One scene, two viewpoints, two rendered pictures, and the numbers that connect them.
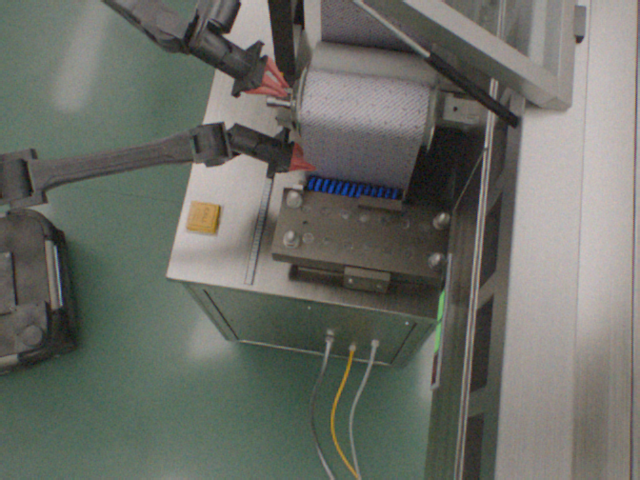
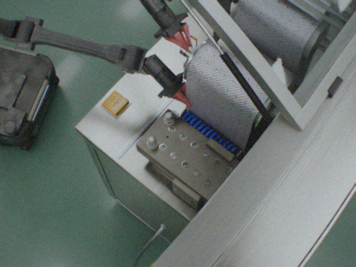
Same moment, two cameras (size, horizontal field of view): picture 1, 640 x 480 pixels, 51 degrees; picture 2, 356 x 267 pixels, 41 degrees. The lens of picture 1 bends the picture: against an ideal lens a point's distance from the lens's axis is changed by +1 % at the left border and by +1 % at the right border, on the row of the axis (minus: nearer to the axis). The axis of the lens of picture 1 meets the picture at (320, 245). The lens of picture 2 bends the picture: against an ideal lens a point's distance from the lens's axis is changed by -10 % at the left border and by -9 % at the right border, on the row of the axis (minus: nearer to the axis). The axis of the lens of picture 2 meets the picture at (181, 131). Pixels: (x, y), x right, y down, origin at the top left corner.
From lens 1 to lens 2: 0.32 m
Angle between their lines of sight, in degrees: 11
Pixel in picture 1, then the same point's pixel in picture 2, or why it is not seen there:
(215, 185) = (135, 88)
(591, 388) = not seen: outside the picture
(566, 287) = (230, 230)
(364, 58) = not seen: hidden behind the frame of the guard
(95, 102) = (121, 15)
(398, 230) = (222, 173)
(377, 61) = not seen: hidden behind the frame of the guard
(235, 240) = (126, 127)
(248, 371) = (114, 222)
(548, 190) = (259, 171)
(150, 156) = (94, 49)
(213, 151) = (130, 63)
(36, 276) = (30, 96)
